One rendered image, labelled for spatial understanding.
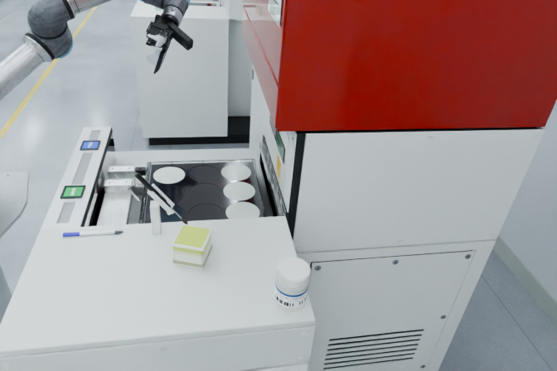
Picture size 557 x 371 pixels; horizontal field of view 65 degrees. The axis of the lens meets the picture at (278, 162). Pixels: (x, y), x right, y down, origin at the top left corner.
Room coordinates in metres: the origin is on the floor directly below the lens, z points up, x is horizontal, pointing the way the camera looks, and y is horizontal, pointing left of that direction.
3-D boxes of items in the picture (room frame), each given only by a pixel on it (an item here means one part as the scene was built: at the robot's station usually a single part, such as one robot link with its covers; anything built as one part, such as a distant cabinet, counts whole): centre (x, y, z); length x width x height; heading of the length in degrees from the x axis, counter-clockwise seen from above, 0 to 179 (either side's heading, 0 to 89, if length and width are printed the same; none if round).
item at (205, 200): (1.10, 0.22, 0.90); 0.34 x 0.34 x 0.01; 12
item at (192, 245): (0.75, 0.18, 1.00); 0.07 x 0.07 x 0.07; 83
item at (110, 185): (1.11, 0.49, 0.89); 0.08 x 0.03 x 0.03; 102
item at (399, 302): (1.41, -0.29, 0.41); 0.82 x 0.71 x 0.82; 12
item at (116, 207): (1.03, 0.48, 0.87); 0.36 x 0.08 x 0.03; 12
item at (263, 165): (1.16, 0.02, 0.89); 0.44 x 0.02 x 0.10; 12
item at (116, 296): (0.71, 0.23, 0.89); 0.62 x 0.35 x 0.14; 102
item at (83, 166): (1.09, 0.59, 0.89); 0.55 x 0.09 x 0.14; 12
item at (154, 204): (0.84, 0.28, 1.03); 0.06 x 0.04 x 0.13; 102
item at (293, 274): (0.65, -0.05, 1.01); 0.07 x 0.07 x 0.10
